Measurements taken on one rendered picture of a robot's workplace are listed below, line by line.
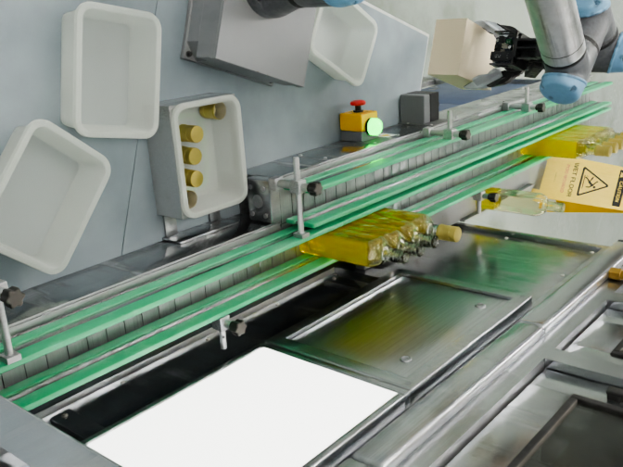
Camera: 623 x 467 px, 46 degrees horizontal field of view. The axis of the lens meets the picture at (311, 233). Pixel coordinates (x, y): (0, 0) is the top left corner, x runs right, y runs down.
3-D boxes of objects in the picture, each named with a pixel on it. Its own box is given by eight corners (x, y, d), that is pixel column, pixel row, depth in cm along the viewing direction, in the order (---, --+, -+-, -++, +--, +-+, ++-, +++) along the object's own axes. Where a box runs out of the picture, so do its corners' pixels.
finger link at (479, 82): (453, 82, 160) (489, 57, 155) (466, 87, 165) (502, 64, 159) (459, 94, 159) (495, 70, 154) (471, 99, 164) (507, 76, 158)
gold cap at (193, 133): (174, 125, 145) (189, 127, 143) (188, 122, 148) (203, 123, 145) (177, 143, 147) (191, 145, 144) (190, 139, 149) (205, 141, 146)
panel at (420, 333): (72, 462, 114) (223, 557, 92) (69, 446, 113) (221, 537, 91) (398, 278, 178) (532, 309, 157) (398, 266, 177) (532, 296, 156)
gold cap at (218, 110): (219, 97, 147) (204, 97, 150) (209, 111, 146) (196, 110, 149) (228, 110, 150) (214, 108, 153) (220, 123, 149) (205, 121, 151)
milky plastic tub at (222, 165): (158, 216, 148) (186, 221, 142) (143, 104, 141) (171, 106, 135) (221, 195, 160) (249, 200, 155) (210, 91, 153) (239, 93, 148)
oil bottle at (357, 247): (299, 252, 164) (378, 270, 150) (298, 228, 162) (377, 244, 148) (315, 246, 168) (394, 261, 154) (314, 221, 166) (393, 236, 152)
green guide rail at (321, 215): (286, 222, 158) (314, 228, 153) (285, 219, 157) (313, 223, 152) (590, 103, 283) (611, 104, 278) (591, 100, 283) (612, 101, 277)
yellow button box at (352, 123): (338, 140, 189) (362, 142, 185) (337, 111, 187) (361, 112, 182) (355, 135, 194) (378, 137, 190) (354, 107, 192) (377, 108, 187)
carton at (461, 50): (436, 18, 160) (466, 18, 156) (470, 38, 173) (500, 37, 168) (427, 74, 161) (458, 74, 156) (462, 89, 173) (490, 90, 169)
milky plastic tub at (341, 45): (334, 89, 187) (362, 90, 181) (279, 49, 169) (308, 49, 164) (352, 25, 188) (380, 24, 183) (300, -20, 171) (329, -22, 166)
